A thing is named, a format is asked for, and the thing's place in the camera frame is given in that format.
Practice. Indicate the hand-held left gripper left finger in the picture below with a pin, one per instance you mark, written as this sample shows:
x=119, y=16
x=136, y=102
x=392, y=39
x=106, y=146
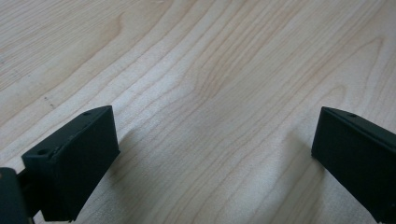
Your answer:
x=74, y=168

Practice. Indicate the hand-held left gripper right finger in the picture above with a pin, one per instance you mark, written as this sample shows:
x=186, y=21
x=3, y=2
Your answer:
x=358, y=155

